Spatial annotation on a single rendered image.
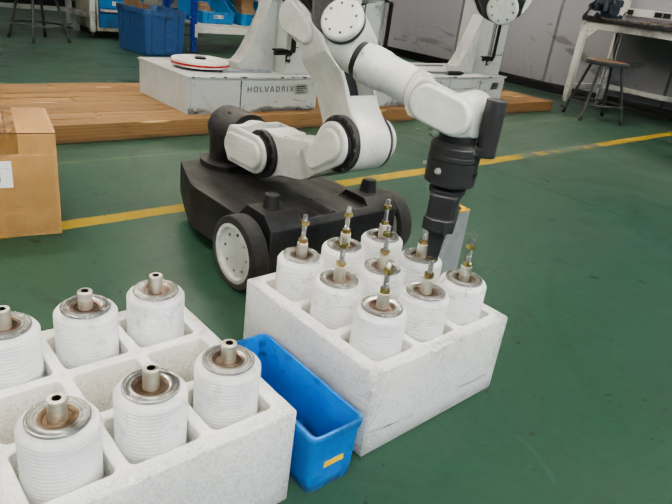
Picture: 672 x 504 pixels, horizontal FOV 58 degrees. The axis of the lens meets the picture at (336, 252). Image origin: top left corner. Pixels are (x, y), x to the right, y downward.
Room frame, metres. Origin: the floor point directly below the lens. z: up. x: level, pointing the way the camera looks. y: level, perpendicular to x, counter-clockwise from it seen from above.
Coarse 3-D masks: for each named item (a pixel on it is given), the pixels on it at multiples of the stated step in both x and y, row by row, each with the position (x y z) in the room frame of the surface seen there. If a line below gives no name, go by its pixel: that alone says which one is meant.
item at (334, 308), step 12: (324, 288) 0.99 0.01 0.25; (336, 288) 0.99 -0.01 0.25; (360, 288) 1.01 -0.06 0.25; (312, 300) 1.01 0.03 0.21; (324, 300) 0.99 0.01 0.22; (336, 300) 0.98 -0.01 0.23; (348, 300) 0.99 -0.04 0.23; (312, 312) 1.01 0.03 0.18; (324, 312) 0.99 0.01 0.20; (336, 312) 0.98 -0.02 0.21; (348, 312) 0.99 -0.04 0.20; (324, 324) 0.99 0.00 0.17; (336, 324) 0.98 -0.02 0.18; (348, 324) 0.99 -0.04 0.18
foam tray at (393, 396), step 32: (256, 288) 1.09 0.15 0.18; (256, 320) 1.08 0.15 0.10; (288, 320) 1.01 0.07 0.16; (448, 320) 1.06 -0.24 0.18; (480, 320) 1.07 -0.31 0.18; (320, 352) 0.94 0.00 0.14; (352, 352) 0.90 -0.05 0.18; (416, 352) 0.92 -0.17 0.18; (448, 352) 0.97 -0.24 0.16; (480, 352) 1.05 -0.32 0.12; (352, 384) 0.87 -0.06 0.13; (384, 384) 0.86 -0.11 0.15; (416, 384) 0.92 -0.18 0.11; (448, 384) 0.99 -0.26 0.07; (480, 384) 1.08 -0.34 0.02; (384, 416) 0.87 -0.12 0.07; (416, 416) 0.94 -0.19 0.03
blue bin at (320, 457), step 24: (264, 336) 1.01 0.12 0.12; (264, 360) 1.00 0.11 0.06; (288, 360) 0.95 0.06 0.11; (288, 384) 0.94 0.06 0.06; (312, 384) 0.89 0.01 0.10; (312, 408) 0.89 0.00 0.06; (336, 408) 0.84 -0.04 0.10; (312, 432) 0.88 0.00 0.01; (336, 432) 0.76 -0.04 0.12; (312, 456) 0.74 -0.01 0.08; (336, 456) 0.77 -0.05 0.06; (312, 480) 0.74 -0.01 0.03
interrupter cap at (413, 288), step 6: (414, 282) 1.05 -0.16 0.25; (420, 282) 1.06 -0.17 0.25; (408, 288) 1.03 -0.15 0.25; (414, 288) 1.03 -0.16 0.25; (432, 288) 1.04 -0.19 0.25; (438, 288) 1.04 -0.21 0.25; (414, 294) 1.01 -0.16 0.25; (420, 294) 1.01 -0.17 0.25; (432, 294) 1.02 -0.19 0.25; (438, 294) 1.02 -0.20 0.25; (444, 294) 1.02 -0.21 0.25; (426, 300) 0.99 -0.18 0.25; (432, 300) 0.99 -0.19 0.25; (438, 300) 1.00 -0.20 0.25
